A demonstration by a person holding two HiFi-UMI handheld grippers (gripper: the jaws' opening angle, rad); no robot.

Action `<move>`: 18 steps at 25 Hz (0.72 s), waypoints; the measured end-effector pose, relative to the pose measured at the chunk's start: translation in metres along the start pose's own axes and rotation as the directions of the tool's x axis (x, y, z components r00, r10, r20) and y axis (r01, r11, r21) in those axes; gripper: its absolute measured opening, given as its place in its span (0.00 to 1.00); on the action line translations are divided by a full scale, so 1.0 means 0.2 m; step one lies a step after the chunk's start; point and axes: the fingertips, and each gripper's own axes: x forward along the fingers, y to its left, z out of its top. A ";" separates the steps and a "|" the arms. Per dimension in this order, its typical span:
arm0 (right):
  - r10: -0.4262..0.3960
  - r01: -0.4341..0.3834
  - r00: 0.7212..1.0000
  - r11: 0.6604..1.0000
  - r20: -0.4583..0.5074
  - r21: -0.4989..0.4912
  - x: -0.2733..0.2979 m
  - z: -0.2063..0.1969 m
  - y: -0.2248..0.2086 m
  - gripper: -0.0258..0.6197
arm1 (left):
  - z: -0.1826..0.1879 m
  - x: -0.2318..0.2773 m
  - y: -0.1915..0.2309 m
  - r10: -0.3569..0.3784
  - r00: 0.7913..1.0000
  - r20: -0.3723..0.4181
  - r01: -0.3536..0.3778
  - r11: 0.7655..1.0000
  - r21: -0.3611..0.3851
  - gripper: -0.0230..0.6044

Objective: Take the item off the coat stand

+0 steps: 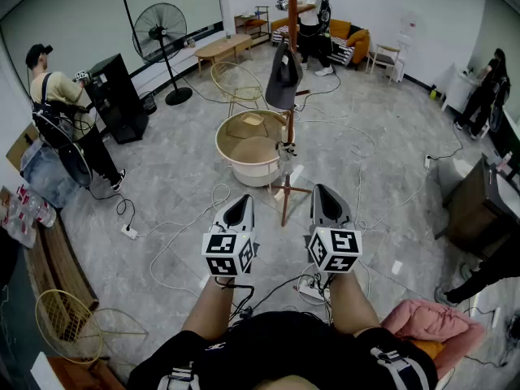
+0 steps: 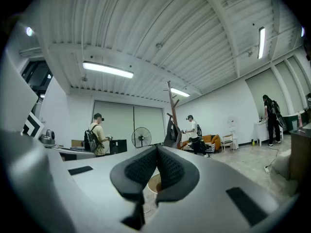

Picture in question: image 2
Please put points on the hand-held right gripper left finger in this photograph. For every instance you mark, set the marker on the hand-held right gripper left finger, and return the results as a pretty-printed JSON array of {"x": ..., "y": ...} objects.
[{"x": 102, "y": 190}]

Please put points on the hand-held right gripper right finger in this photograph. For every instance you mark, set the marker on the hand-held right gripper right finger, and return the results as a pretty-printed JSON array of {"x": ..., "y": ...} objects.
[{"x": 206, "y": 203}]

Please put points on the dark grey garment item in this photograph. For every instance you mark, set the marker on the dark grey garment item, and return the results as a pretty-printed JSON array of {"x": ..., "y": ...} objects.
[{"x": 171, "y": 136}]

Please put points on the brown wooden coat stand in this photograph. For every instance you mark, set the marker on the brown wooden coat stand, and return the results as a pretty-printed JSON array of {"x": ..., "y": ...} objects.
[{"x": 172, "y": 105}]

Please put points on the black box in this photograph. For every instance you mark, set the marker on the black box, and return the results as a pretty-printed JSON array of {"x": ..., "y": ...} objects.
[{"x": 119, "y": 146}]

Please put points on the round wooden stool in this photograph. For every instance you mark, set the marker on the round wooden stool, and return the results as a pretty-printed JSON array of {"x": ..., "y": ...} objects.
[{"x": 153, "y": 184}]

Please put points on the orange sofa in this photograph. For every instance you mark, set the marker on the orange sofa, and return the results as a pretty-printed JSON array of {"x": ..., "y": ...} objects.
[{"x": 209, "y": 139}]

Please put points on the wooden chair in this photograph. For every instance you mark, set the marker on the wooden chair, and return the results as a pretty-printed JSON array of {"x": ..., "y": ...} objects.
[{"x": 228, "y": 141}]

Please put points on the black floor fan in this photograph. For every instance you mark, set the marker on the black floor fan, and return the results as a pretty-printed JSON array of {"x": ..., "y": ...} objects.
[{"x": 141, "y": 137}]

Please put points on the white power strip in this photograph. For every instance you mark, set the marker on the white power strip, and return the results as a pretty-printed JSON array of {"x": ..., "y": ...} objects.
[{"x": 266, "y": 169}]

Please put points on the white roller blind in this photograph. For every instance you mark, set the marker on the white roller blind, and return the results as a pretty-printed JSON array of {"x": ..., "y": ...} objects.
[{"x": 126, "y": 122}]

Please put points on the white cabinet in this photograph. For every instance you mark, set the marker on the white cabinet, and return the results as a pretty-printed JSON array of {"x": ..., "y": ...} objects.
[{"x": 261, "y": 130}]

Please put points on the dark desk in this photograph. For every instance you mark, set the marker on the dark desk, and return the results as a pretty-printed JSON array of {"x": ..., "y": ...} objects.
[{"x": 300, "y": 154}]

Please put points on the long ceiling light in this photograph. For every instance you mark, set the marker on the long ceiling light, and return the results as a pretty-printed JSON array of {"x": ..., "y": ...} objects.
[
  {"x": 261, "y": 42},
  {"x": 180, "y": 92},
  {"x": 107, "y": 69}
]

